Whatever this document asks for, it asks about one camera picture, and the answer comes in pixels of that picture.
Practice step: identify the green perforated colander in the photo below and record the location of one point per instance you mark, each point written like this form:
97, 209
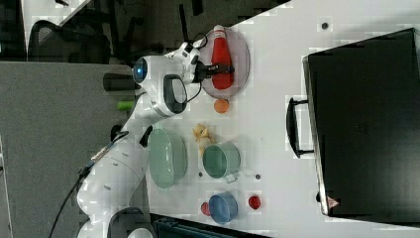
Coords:
168, 158

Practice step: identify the silver toaster oven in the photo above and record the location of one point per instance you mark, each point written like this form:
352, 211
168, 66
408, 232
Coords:
363, 100

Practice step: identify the green pepper toy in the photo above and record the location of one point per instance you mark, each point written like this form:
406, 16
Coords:
125, 105

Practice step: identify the yellow banana peel toy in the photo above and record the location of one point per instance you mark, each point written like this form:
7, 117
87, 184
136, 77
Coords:
203, 137

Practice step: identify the blue cup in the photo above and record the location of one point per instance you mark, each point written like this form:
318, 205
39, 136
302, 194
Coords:
223, 207

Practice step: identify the black office chair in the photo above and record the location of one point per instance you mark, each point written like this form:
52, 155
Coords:
73, 44

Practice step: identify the grey round plate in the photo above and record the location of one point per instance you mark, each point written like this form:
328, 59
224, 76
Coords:
240, 58

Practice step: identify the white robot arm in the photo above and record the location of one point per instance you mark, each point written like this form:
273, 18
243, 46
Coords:
111, 177

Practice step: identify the green mug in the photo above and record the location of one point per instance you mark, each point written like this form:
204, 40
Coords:
222, 161

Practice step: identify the red plush ketchup bottle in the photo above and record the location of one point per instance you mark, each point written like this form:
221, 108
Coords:
221, 55

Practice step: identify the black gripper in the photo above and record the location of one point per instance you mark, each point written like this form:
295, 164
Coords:
203, 71

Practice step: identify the black round pan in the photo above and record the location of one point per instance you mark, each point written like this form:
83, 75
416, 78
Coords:
118, 82

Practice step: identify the red strawberry toy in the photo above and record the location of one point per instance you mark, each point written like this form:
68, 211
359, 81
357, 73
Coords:
254, 202

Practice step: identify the orange ball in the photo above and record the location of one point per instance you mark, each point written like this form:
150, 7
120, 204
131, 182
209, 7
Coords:
221, 106

